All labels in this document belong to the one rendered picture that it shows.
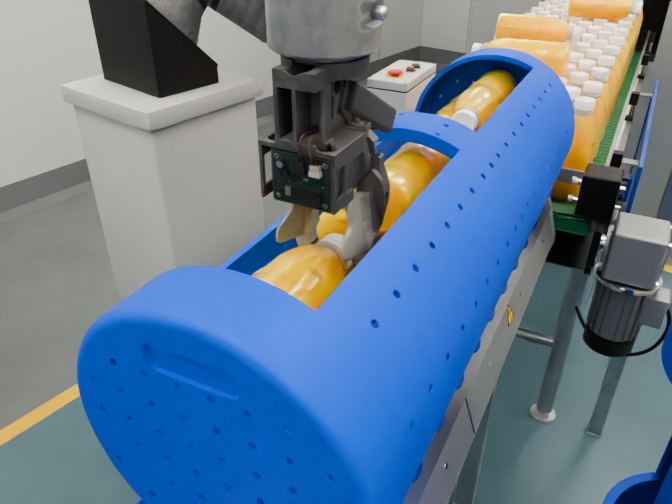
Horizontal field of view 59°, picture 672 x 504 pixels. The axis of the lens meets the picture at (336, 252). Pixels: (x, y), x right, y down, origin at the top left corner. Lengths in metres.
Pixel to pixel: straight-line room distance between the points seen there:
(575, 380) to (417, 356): 1.83
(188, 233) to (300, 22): 1.00
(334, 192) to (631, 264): 1.01
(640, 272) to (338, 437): 1.09
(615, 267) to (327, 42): 1.06
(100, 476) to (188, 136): 1.09
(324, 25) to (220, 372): 0.25
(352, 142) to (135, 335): 0.22
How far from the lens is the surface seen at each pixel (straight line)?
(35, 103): 3.53
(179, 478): 0.54
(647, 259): 1.39
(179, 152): 1.32
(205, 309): 0.41
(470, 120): 0.95
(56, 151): 3.63
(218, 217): 1.45
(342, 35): 0.45
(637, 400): 2.29
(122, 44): 1.40
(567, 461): 2.02
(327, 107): 0.47
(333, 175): 0.46
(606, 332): 1.50
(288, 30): 0.45
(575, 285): 1.78
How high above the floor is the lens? 1.48
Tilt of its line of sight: 32 degrees down
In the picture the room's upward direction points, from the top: straight up
